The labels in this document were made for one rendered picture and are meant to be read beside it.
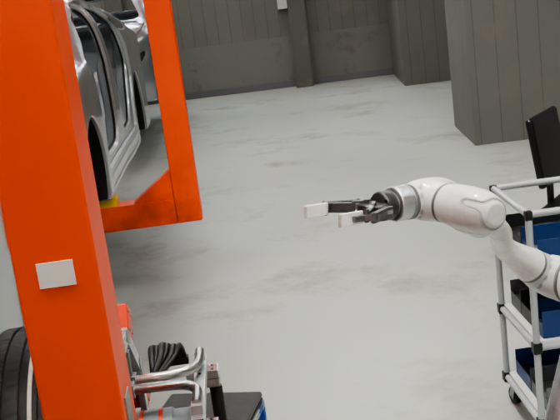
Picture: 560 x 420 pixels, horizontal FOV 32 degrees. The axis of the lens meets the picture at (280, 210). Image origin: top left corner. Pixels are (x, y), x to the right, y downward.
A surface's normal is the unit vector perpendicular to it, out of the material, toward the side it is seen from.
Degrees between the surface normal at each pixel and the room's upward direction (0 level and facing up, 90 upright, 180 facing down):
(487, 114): 90
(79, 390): 90
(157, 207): 90
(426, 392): 0
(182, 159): 90
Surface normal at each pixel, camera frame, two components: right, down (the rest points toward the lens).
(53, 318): 0.07, 0.23
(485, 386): -0.12, -0.96
